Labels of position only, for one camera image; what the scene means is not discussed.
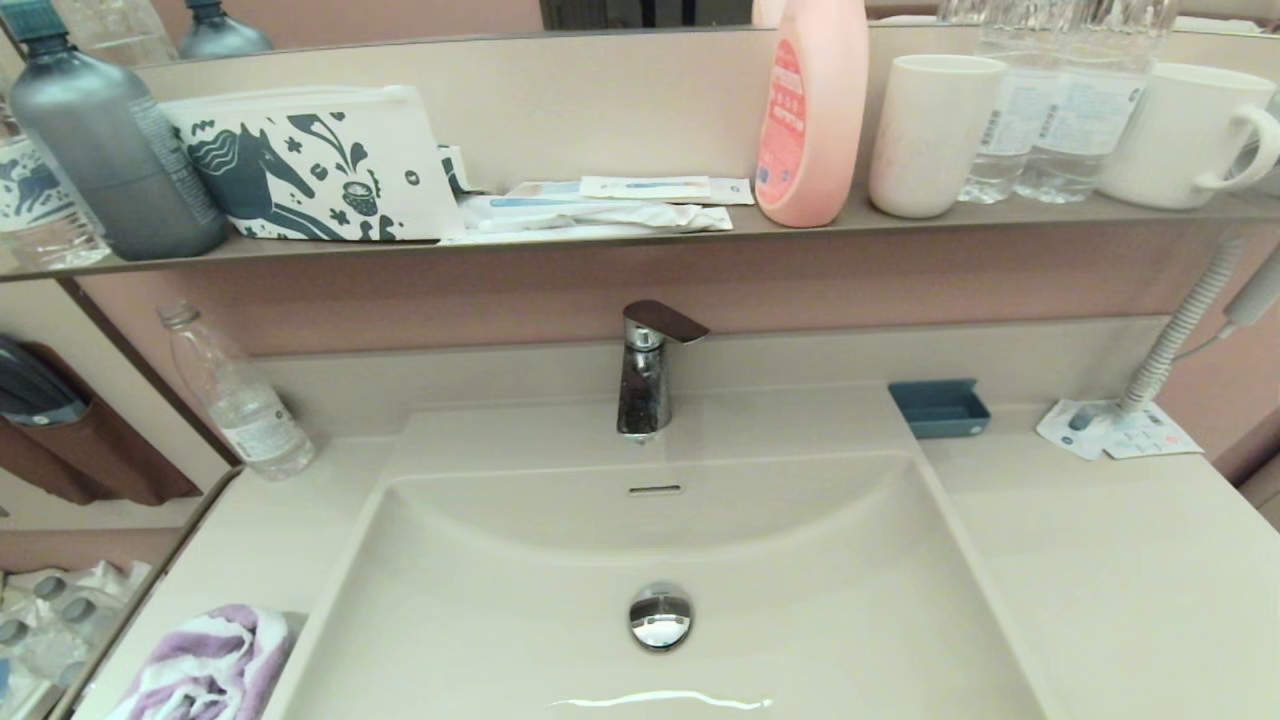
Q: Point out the brown hanging holder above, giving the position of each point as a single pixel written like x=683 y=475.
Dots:
x=110 y=460

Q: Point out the flat white toiletry packet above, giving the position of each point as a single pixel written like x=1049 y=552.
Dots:
x=560 y=236

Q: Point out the dark grey item in holder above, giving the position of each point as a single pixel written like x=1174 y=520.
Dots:
x=35 y=390

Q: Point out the beige rectangular sink basin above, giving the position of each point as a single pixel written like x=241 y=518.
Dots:
x=800 y=600

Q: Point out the white printed paper leaflet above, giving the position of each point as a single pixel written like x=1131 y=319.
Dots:
x=1160 y=435

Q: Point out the pink lotion bottle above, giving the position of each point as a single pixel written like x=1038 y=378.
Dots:
x=815 y=130

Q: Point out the small white blue printed packet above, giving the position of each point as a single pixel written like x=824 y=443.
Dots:
x=455 y=170

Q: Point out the capless clear plastic bottle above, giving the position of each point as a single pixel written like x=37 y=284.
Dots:
x=250 y=420

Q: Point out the white pouch with blue horse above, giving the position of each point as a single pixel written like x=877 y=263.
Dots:
x=300 y=170

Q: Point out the clear plastic water bottle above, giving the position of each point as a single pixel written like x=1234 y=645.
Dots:
x=1000 y=130
x=45 y=235
x=1090 y=120

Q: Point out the wall mirror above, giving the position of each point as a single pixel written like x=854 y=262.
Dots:
x=400 y=15

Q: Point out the grey white hair dryer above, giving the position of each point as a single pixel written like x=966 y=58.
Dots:
x=1262 y=290

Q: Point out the brown wall shelf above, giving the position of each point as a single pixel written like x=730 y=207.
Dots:
x=1050 y=212

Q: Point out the purple white striped towel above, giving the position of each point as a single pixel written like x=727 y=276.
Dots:
x=200 y=665

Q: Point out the chrome drain stopper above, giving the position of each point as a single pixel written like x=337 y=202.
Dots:
x=660 y=618

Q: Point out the small beige toiletry packet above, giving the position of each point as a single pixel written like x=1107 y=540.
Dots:
x=645 y=187

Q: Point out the crumpled white toiletry packet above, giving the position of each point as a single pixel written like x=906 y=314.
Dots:
x=600 y=213

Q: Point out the pack of small water bottles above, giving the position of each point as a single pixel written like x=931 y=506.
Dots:
x=60 y=620

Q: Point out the blue soap tray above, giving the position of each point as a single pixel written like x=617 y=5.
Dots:
x=940 y=412

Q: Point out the grey bottle with teal cap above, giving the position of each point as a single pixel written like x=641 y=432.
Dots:
x=110 y=160

